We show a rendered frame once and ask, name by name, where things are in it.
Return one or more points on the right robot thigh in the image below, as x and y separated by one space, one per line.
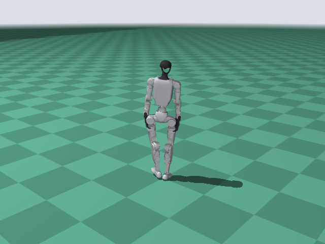
171 121

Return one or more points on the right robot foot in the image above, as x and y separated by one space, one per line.
165 176

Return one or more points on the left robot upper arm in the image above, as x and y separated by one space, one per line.
149 89

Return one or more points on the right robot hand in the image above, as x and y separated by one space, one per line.
177 123

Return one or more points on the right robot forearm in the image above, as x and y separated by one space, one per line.
178 110

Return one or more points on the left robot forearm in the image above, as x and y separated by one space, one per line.
147 106

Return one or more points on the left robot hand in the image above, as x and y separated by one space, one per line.
145 116

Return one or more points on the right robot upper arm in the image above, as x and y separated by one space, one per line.
177 86

